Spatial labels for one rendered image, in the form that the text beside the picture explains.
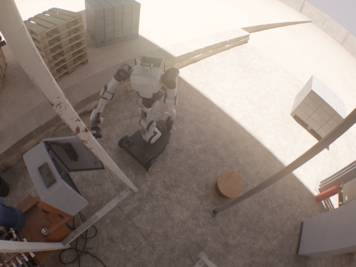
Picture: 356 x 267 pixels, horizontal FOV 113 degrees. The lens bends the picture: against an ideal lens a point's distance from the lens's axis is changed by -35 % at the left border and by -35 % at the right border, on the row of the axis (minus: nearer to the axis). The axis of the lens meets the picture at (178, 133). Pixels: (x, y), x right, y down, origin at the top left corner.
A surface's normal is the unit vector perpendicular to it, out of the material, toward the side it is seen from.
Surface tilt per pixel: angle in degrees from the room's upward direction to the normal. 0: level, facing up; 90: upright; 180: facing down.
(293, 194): 0
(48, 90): 93
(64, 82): 0
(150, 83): 56
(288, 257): 0
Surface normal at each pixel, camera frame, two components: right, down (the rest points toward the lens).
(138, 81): -0.11, 0.33
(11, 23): 0.69, 0.68
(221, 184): 0.17, -0.55
